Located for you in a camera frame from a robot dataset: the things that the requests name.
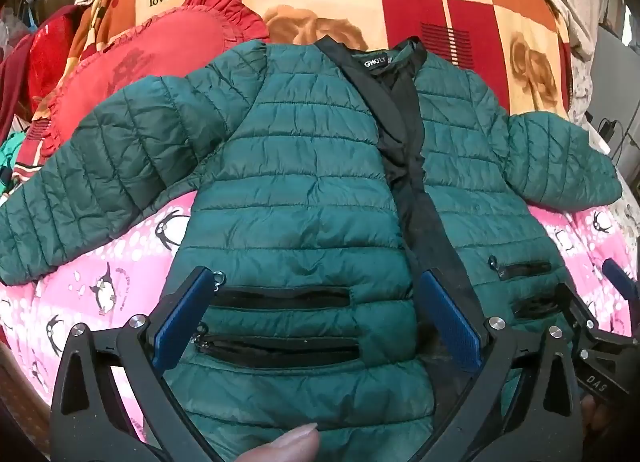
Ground shiny red cloth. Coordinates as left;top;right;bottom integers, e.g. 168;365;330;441
0;5;88;143

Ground black cable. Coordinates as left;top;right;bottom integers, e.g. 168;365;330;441
599;116;630;163

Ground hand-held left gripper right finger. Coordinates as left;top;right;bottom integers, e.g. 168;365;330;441
415;269;586;462

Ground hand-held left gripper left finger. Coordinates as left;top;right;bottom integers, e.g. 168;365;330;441
50;266;236;462

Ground teal cloth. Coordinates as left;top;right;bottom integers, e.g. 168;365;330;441
0;131;28;195

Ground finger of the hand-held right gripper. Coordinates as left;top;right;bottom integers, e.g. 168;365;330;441
556;282;603;345
601;257;640;299

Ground person's left hand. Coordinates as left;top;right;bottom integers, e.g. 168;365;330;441
234;422;321;462

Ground red heart-shaped frilled pillow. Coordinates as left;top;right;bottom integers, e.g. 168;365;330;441
12;0;271;178

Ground green puffer jacket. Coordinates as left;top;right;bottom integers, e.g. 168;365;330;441
0;35;623;462

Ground pink penguin print bedsheet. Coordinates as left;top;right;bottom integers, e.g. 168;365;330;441
0;189;640;443

